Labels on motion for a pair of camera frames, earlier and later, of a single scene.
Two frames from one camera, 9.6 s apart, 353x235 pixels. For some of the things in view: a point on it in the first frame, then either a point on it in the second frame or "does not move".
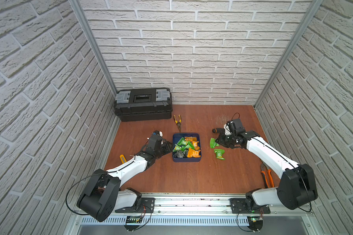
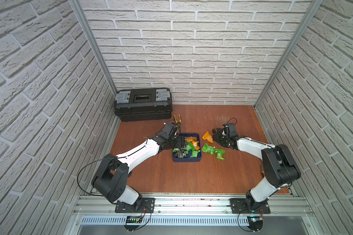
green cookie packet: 219,152 does not move
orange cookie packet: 190,138 does not move
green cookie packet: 213,144 → 207,148
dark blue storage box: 186,147 does not move
